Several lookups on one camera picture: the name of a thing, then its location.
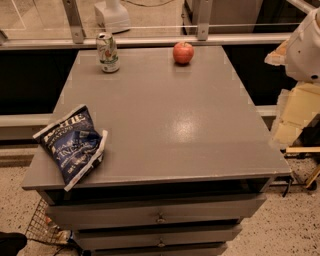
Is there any grey drawer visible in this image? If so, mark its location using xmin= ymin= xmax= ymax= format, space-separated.
xmin=75 ymin=225 xmax=241 ymax=250
xmin=92 ymin=243 xmax=227 ymax=256
xmin=46 ymin=193 xmax=266 ymax=230

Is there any wire mesh basket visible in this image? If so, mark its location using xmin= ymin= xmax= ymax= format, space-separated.
xmin=25 ymin=199 xmax=72 ymax=245

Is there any grey drawer cabinet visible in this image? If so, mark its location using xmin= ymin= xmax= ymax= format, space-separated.
xmin=21 ymin=45 xmax=292 ymax=256

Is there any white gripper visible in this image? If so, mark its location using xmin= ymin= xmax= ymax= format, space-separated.
xmin=264 ymin=8 xmax=320 ymax=147

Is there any black object bottom left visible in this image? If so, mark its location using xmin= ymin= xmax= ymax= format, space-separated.
xmin=0 ymin=232 xmax=27 ymax=256

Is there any metal railing frame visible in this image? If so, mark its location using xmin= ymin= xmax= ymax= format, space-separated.
xmin=0 ymin=0 xmax=290 ymax=50

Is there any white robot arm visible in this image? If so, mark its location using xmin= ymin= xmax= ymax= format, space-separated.
xmin=264 ymin=8 xmax=320 ymax=148

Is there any bottom grey drawer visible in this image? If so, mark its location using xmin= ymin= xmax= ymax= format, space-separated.
xmin=92 ymin=243 xmax=227 ymax=256

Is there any blue chip bag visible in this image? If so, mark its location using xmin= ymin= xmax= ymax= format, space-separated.
xmin=33 ymin=105 xmax=108 ymax=192

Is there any red apple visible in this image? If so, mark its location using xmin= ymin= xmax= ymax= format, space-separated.
xmin=173 ymin=42 xmax=194 ymax=65

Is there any top grey drawer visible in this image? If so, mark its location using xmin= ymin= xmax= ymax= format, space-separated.
xmin=46 ymin=193 xmax=266 ymax=230

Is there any green white soda can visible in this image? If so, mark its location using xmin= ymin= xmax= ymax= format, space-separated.
xmin=96 ymin=32 xmax=120 ymax=73

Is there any middle grey drawer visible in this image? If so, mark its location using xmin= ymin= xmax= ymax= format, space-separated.
xmin=75 ymin=225 xmax=241 ymax=250

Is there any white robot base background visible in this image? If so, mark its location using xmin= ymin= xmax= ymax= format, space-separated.
xmin=94 ymin=0 xmax=131 ymax=34

